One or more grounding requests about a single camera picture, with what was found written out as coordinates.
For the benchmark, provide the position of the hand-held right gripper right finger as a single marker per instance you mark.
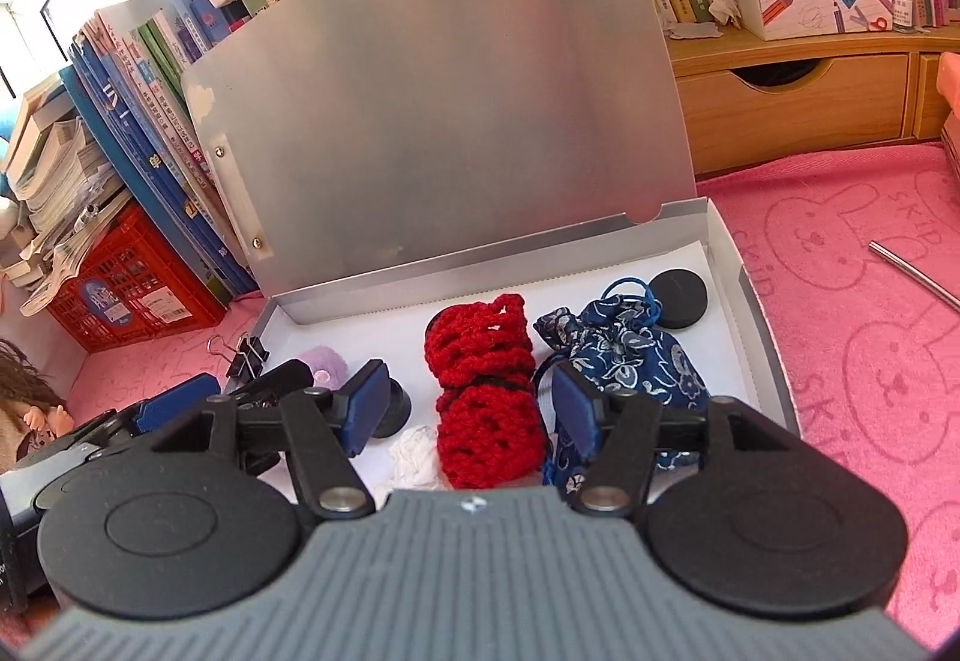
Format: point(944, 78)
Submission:
point(574, 413)

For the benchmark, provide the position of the thin metal rod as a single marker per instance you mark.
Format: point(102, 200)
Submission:
point(915, 274)

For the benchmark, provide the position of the brown-haired doll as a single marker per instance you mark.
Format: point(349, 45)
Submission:
point(30, 421)

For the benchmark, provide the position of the pink triangular stand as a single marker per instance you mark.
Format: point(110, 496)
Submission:
point(951, 83)

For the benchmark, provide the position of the stack of worn books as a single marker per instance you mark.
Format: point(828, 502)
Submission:
point(60, 166)

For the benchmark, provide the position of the pink rabbit-print tablecloth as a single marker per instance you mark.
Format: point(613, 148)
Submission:
point(862, 368)

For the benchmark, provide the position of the wooden drawer shelf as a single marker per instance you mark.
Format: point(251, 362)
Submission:
point(787, 106)

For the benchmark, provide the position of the red plastic basket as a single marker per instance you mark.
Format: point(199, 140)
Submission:
point(135, 286)

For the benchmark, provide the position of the black round disc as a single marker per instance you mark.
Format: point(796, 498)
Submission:
point(679, 297)
point(396, 409)

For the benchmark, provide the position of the white tissue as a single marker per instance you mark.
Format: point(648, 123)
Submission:
point(416, 458)

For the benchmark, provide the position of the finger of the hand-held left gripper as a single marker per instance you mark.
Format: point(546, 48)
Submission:
point(180, 398)

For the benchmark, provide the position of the black binder clip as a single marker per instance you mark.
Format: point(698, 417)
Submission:
point(247, 357)

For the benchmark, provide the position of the row of upright books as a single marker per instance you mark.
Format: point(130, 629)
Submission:
point(150, 143)

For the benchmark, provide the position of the white crumpled paper scrap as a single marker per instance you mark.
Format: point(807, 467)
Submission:
point(726, 9)

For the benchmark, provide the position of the red crochet doll garment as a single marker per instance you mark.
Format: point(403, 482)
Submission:
point(487, 421)

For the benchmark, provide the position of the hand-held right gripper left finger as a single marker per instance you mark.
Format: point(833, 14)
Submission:
point(367, 406)

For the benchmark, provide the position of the white cloud-shaped piece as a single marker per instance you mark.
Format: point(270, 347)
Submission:
point(694, 30)

